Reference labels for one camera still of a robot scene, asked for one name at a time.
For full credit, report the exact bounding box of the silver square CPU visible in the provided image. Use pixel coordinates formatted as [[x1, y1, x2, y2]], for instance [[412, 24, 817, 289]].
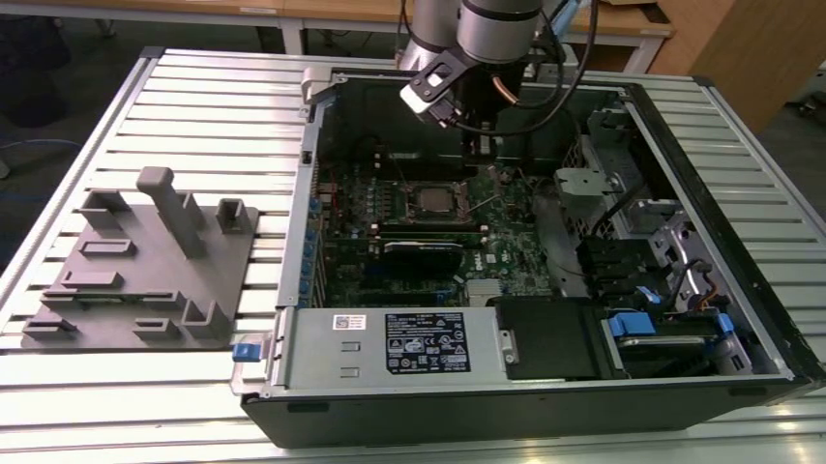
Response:
[[415, 188, 458, 215]]

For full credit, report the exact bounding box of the CPU socket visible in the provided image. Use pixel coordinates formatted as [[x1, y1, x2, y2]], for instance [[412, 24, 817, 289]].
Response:
[[400, 179, 478, 224]]

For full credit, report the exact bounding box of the metal drive cage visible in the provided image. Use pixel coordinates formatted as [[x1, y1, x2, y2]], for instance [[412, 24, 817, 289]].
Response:
[[552, 108, 686, 233]]

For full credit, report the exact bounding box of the grey case hinge block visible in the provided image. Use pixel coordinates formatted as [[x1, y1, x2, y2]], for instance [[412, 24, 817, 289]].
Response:
[[300, 67, 336, 105]]

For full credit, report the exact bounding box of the RAM stick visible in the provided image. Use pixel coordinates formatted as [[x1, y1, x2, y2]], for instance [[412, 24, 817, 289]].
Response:
[[376, 220, 490, 243]]

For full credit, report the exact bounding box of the green motherboard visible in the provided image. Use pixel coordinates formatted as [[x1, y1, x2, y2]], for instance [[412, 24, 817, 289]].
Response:
[[315, 163, 570, 308]]

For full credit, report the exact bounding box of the black graphics card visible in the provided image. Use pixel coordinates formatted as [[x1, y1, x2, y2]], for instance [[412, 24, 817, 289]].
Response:
[[379, 239, 466, 281]]

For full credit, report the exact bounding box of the silver chipset heatsink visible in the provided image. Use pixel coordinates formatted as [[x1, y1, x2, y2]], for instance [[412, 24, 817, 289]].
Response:
[[464, 278, 504, 306]]

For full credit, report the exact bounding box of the wooden cabinet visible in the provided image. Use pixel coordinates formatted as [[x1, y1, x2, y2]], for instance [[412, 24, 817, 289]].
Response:
[[649, 0, 826, 136]]

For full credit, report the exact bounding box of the hard disk in blue carrier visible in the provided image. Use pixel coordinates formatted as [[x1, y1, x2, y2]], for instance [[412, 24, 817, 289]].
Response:
[[603, 311, 711, 379]]

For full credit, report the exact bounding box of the silver power supply unit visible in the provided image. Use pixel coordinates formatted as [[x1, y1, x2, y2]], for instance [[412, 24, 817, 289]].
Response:
[[270, 306, 511, 392]]

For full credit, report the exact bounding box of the grey parts rack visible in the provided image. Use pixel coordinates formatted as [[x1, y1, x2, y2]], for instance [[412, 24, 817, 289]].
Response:
[[19, 166, 263, 352]]

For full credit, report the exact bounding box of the black open PC case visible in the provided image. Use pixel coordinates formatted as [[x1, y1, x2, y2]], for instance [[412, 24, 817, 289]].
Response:
[[228, 67, 826, 450]]

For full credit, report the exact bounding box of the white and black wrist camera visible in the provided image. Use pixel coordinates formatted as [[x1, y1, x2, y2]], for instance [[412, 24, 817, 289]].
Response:
[[398, 50, 470, 117]]

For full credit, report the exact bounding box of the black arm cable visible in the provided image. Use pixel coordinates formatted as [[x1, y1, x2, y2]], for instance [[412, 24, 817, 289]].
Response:
[[460, 0, 602, 137]]

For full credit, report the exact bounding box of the wooden desk white frame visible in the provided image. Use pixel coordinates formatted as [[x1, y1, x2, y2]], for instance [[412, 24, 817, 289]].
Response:
[[0, 0, 304, 57], [283, 0, 677, 73]]

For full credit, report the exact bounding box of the black plastic bracket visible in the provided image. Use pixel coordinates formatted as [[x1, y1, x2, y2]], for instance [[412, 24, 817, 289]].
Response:
[[577, 236, 666, 296]]

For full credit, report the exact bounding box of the black drive cable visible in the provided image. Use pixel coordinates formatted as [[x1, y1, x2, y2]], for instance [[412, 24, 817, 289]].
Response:
[[670, 258, 715, 310]]

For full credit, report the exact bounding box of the blue floor cable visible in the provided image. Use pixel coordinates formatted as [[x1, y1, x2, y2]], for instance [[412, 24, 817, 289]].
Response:
[[0, 137, 85, 152]]

